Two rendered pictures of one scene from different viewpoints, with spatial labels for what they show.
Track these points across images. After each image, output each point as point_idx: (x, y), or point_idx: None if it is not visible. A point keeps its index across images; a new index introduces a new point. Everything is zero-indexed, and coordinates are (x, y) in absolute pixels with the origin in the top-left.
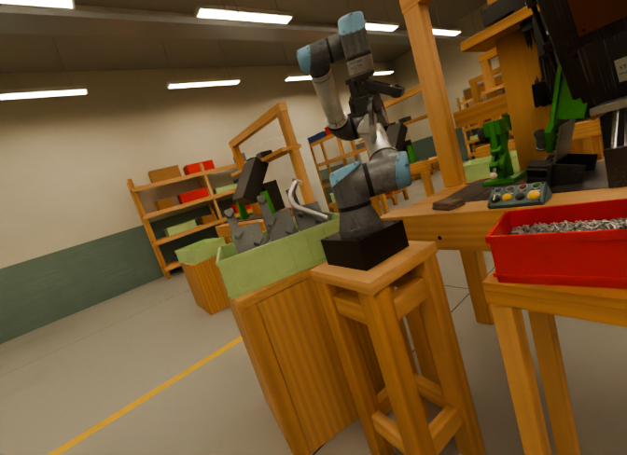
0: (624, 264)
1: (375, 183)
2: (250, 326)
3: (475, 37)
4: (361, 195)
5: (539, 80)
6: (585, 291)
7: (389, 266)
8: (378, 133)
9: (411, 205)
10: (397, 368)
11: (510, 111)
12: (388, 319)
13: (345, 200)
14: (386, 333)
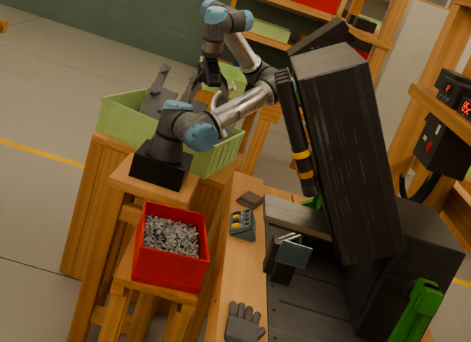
0: (137, 250)
1: (174, 129)
2: (89, 156)
3: (414, 89)
4: (167, 130)
5: (428, 179)
6: (128, 253)
7: (137, 183)
8: (238, 101)
9: (287, 192)
10: (95, 240)
11: (408, 187)
12: (109, 209)
13: (158, 125)
14: (102, 215)
